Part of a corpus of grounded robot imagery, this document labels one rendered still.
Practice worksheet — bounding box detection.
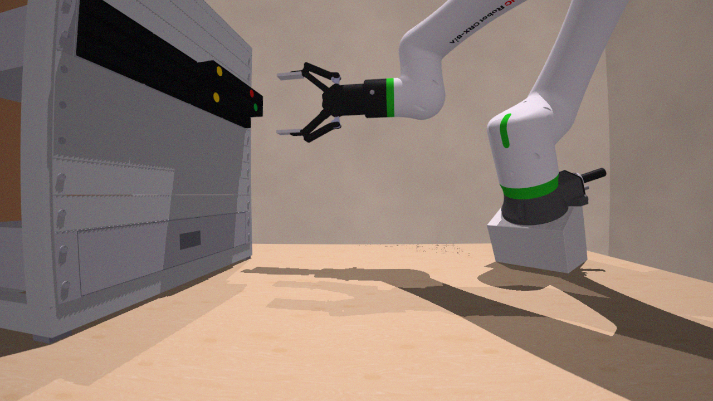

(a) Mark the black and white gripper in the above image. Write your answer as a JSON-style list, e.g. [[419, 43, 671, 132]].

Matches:
[[276, 62, 365, 143]]

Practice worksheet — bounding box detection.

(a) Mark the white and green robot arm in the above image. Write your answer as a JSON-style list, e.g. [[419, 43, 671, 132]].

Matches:
[[362, 0, 629, 226]]

